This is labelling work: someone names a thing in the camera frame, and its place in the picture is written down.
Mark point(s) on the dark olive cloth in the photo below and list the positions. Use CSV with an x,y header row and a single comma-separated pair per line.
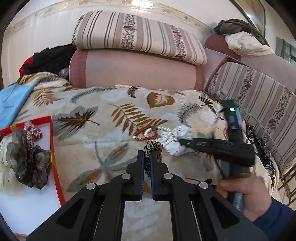
x,y
233,26

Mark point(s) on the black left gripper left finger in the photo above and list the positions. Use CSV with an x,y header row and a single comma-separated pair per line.
x,y
129,185

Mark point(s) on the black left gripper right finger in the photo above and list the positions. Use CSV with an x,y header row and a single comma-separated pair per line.
x,y
162,181

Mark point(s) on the white cherry print scrunchie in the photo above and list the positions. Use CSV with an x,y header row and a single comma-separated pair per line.
x,y
170,139

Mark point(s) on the cream floral scrunchie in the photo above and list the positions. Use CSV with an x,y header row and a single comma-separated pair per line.
x,y
9,183

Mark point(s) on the white cloth on cushion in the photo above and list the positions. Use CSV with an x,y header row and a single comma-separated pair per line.
x,y
246,45

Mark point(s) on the striped cushion at right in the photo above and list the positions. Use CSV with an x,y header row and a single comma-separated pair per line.
x,y
264,103

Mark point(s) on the black and red clothes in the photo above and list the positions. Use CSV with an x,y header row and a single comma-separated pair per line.
x,y
52,60

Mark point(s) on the pink cushion upper right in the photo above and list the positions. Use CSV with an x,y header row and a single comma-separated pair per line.
x,y
274,66

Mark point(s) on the pink quilted bolster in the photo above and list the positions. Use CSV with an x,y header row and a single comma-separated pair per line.
x,y
107,68

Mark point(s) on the light blue cloth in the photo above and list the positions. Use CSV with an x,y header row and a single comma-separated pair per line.
x,y
13,98

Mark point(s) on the red rimmed white box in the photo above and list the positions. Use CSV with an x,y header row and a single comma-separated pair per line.
x,y
23,213

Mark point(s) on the red plaid scrunchie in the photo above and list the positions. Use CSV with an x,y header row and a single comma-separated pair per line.
x,y
32,132

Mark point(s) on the dark blue sleeve forearm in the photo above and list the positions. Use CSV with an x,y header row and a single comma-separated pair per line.
x,y
278,223

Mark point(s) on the grey organza scrunchie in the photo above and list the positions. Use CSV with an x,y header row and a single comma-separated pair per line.
x,y
32,166

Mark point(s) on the striped floral cushion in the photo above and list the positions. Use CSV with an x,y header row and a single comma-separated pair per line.
x,y
115,30

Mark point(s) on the dark patterned item at right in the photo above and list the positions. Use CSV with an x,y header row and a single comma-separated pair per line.
x,y
260,149

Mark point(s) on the person's right hand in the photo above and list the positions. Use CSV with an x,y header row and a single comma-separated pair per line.
x,y
256,197

